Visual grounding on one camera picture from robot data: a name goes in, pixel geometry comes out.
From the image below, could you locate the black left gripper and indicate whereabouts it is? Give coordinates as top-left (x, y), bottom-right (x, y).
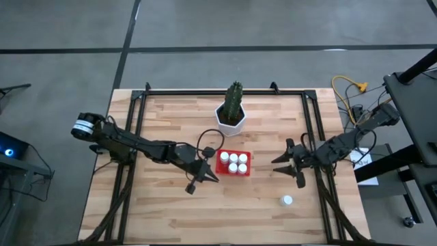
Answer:
top-left (185, 147), bottom-right (220, 195)

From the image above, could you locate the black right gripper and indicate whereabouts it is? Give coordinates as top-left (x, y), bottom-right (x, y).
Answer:
top-left (271, 138), bottom-right (317, 189)

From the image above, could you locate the red plastic mesh basket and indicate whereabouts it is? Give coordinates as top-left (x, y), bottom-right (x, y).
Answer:
top-left (215, 148), bottom-right (252, 177)

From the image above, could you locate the white hexagonal plant pot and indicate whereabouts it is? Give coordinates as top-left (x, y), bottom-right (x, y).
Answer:
top-left (214, 102), bottom-right (246, 137)

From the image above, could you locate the white paper sheet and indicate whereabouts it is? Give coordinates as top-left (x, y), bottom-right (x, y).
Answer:
top-left (350, 147), bottom-right (380, 187)

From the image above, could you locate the green cactus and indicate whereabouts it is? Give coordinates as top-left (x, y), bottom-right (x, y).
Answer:
top-left (223, 81), bottom-right (244, 126)

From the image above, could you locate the black power adapter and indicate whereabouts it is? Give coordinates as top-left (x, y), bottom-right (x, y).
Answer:
top-left (351, 105), bottom-right (365, 129)

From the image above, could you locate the black cart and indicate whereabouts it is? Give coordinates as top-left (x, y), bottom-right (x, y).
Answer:
top-left (354, 47), bottom-right (437, 226)

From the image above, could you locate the grey metal stand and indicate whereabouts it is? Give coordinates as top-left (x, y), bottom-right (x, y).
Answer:
top-left (0, 155), bottom-right (55, 246)

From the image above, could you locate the black device with blue light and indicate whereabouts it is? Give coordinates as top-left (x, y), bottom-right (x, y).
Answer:
top-left (0, 131), bottom-right (30, 161)

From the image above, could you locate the black stand leg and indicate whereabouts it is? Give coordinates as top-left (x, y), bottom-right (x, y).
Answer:
top-left (0, 83), bottom-right (32, 96)

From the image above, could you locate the black looped gripper cable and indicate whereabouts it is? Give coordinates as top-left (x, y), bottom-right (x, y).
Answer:
top-left (196, 128), bottom-right (226, 160)

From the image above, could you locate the black metal table frame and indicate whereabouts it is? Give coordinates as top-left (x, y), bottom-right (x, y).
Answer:
top-left (80, 81), bottom-right (371, 245)

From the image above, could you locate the yellow extension cable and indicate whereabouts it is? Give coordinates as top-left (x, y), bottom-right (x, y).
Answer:
top-left (331, 75), bottom-right (369, 126)

